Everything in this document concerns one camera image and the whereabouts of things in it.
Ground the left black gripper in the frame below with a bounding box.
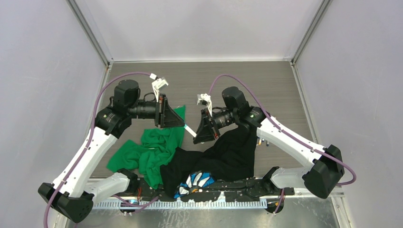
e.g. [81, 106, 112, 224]
[128, 94, 185, 128]

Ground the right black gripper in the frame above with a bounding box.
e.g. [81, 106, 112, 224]
[193, 108, 238, 144]

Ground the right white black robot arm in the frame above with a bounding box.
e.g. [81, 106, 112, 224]
[193, 86, 345, 199]

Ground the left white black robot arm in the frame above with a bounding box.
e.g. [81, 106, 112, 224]
[38, 77, 185, 223]

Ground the green cloth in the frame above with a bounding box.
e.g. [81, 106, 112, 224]
[106, 105, 187, 188]

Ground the black cloth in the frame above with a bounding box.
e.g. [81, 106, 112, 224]
[160, 127, 257, 197]

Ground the blue white patterned cloth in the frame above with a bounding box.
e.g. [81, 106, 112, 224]
[174, 171, 215, 199]

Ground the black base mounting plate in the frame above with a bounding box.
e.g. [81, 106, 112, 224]
[117, 178, 281, 202]

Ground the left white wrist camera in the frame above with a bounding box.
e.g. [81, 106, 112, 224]
[149, 73, 169, 103]

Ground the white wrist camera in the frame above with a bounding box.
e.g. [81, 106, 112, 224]
[196, 94, 212, 116]
[149, 73, 169, 103]

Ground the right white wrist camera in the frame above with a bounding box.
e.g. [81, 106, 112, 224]
[196, 94, 212, 116]

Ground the aluminium front rail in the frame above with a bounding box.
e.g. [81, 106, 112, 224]
[59, 176, 345, 211]

